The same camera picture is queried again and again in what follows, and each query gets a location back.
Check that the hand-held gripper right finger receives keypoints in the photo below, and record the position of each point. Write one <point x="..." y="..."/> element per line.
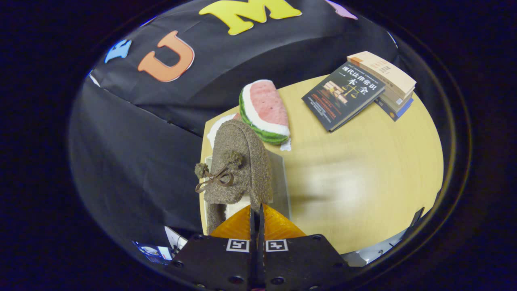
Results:
<point x="303" y="262"/>

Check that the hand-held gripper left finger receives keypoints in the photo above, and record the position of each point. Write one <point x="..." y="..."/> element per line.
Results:
<point x="214" y="262"/>

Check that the grey storage box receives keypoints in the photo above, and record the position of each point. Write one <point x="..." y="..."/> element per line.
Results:
<point x="280" y="186"/>

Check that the brown fuzzy shoe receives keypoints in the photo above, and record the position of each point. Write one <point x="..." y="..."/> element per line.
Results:
<point x="246" y="161"/>

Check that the blue printed card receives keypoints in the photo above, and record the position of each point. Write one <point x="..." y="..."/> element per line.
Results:
<point x="155" y="251"/>

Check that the white plush toy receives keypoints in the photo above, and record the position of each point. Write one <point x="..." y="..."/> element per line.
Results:
<point x="218" y="127"/>

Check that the watermelon slice plush toy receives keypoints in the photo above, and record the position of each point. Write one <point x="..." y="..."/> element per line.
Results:
<point x="266" y="105"/>

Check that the dark cover book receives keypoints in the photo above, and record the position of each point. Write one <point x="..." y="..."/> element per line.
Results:
<point x="343" y="95"/>

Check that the blue cover book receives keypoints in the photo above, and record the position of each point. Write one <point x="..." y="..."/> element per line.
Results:
<point x="398" y="112"/>

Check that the tan paperback book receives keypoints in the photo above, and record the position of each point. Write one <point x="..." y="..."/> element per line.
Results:
<point x="402" y="101"/>

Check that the beige cover book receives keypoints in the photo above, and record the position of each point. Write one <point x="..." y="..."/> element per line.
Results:
<point x="383" y="72"/>

